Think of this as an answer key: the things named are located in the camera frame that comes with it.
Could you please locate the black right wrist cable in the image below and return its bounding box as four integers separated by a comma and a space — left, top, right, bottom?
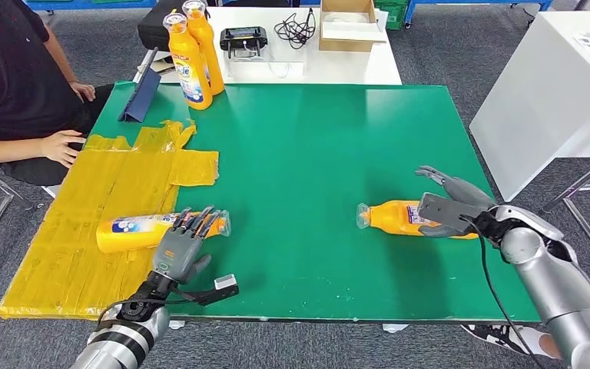
457, 214, 548, 369

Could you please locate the white table with equipment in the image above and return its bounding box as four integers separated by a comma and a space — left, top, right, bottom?
131, 5, 403, 86

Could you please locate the blue tablet case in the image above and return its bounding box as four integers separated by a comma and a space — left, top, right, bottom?
118, 47, 162, 123

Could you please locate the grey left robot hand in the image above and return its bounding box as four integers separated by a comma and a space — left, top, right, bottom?
151, 204, 224, 285

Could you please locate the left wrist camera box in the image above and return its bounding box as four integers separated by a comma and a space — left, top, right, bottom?
214, 274, 239, 292

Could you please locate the cardboard box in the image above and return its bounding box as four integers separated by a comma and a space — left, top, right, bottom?
318, 0, 389, 54

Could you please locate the person's left hand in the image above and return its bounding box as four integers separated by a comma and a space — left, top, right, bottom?
69, 81, 97, 103

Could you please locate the metal frame chair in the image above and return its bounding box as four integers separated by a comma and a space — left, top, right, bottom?
0, 162, 59, 268

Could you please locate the blue metal rack frame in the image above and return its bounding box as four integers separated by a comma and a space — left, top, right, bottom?
22, 0, 158, 12
403, 0, 553, 26

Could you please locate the white packing sheet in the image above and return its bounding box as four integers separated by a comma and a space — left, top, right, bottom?
321, 11, 389, 45

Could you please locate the person's leg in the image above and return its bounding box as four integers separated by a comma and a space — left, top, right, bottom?
538, 333, 565, 361

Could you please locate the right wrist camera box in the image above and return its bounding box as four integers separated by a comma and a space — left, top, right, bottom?
417, 192, 482, 236

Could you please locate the black cable bundle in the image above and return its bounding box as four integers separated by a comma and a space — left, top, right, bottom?
273, 7, 317, 50

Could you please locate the white side table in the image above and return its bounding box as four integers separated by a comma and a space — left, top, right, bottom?
469, 11, 590, 203

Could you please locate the metal table leg frame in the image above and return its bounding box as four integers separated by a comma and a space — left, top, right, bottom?
542, 150, 590, 281

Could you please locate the green plastic crate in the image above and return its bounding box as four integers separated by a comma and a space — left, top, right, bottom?
373, 0, 408, 31

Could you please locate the black handheld controller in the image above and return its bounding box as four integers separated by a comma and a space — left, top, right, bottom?
219, 26, 269, 59

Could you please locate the white black sneaker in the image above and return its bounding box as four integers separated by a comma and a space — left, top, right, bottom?
462, 324, 548, 357

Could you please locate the person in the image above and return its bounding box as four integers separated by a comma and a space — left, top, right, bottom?
0, 0, 115, 187

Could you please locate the person's right hand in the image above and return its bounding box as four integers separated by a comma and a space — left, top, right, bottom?
39, 129, 88, 170

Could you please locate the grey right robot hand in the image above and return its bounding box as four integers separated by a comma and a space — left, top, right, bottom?
415, 165, 498, 239

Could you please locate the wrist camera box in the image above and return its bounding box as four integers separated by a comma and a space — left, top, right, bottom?
214, 274, 239, 292
417, 192, 482, 236

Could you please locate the yellow taped plastic sheet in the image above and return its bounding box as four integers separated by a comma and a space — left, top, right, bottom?
0, 119, 220, 321

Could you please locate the orange detergent bottle clear cap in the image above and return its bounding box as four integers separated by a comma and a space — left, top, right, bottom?
181, 0, 225, 96
95, 209, 232, 254
356, 200, 479, 241
162, 12, 214, 111

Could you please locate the black carrying case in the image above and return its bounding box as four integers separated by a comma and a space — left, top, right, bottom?
138, 0, 194, 52

